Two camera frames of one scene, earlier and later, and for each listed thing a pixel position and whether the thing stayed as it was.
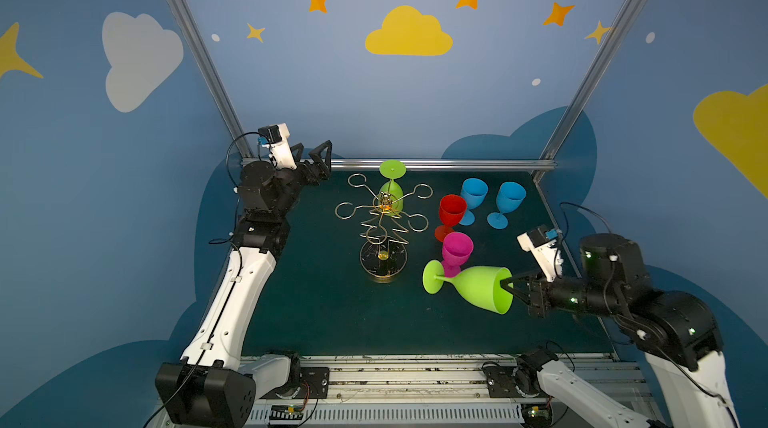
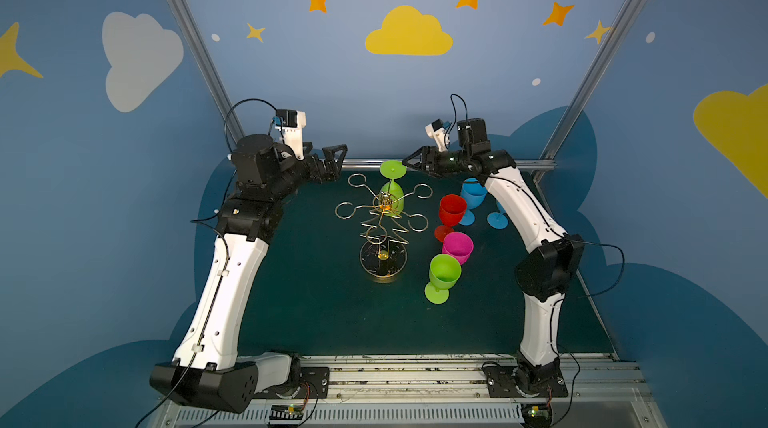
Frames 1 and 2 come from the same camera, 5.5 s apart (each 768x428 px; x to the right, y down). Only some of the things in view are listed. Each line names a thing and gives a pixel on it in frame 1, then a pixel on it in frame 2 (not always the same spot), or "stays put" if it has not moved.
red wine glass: [452, 211] stays put
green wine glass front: [480, 285] to [444, 271]
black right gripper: [534, 294] to [433, 161]
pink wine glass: [456, 248] stays put
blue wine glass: [474, 191] stays put
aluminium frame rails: [539, 166] stays put
